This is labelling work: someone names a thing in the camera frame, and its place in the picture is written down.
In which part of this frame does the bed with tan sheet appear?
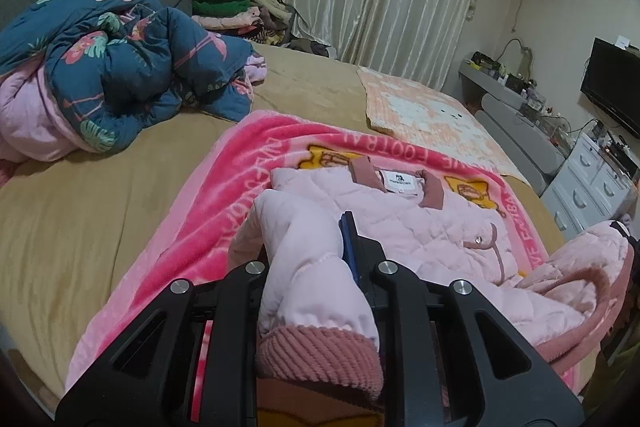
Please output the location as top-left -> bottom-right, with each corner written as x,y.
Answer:
0,42 -> 566,400

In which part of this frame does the white dresser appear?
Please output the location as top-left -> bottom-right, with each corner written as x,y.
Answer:
541,132 -> 640,243

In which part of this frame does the cluster of desk bottles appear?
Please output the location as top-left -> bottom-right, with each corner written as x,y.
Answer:
470,49 -> 573,142

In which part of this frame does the pile of clothes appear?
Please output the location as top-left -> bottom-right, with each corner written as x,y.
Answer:
192,0 -> 341,58

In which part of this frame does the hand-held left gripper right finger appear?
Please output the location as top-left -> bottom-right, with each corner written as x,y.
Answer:
339,210 -> 586,427

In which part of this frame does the black television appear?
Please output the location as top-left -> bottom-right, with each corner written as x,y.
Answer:
580,37 -> 640,140

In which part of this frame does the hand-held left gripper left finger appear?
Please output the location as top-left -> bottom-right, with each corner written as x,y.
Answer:
55,263 -> 273,427

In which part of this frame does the grey desk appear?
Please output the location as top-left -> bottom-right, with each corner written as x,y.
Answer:
459,52 -> 568,180

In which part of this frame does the blue floral duvet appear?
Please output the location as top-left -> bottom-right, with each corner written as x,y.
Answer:
0,0 -> 268,162

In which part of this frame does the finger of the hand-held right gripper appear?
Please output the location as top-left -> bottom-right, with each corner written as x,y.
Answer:
609,217 -> 640,258

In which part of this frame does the peach patterned mat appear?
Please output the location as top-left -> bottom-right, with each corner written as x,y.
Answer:
357,67 -> 531,185

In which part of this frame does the pink printed blanket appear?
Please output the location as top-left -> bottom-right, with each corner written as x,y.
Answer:
65,109 -> 576,427

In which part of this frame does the pink quilted jacket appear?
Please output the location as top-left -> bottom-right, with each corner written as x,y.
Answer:
227,157 -> 636,403

